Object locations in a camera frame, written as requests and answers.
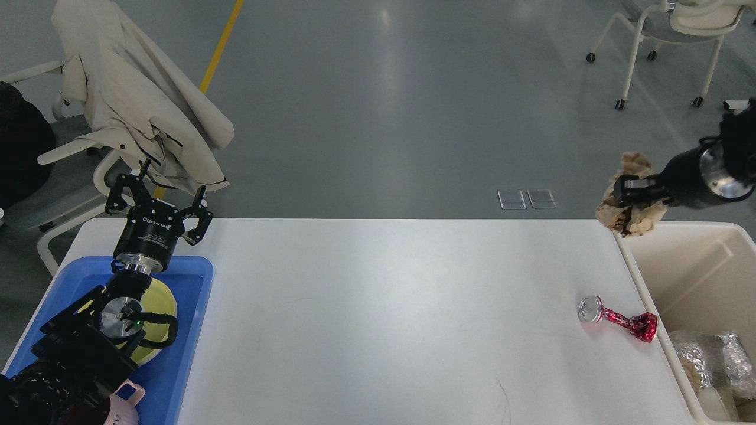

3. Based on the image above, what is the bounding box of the white office chair left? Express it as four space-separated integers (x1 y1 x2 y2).
2 94 130 276

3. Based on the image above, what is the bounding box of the white paper cup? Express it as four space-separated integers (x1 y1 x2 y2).
697 385 740 422

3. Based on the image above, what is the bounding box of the beige coat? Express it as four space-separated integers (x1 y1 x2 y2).
51 1 234 193

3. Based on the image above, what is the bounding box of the pink mug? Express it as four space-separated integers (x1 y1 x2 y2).
56 381 145 425

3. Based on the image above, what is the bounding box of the brown paper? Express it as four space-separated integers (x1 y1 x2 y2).
595 152 667 237
677 347 711 393

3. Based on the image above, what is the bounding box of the yellow plastic plate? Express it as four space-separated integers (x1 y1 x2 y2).
141 278 177 342

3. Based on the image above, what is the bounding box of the pale green plate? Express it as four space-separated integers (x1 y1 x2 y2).
130 346 162 367

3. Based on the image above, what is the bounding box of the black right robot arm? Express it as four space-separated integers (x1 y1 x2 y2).
610 99 755 210

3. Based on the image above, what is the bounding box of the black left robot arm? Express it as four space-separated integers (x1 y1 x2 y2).
2 162 213 424

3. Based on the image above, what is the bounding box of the red snack wrapper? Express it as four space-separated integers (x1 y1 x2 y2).
576 296 659 344

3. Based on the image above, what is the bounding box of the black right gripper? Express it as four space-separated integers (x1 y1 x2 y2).
613 143 754 209

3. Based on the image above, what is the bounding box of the blue plastic tray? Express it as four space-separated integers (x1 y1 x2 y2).
3 256 213 424

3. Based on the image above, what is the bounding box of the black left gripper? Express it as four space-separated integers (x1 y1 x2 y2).
105 159 214 273

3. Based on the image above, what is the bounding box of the white chair background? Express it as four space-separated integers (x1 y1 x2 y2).
586 1 754 111

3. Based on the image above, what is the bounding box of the person in dark clothes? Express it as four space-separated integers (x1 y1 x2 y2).
1 81 55 209

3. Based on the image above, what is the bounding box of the white waste bin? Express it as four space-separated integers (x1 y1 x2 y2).
616 221 755 424

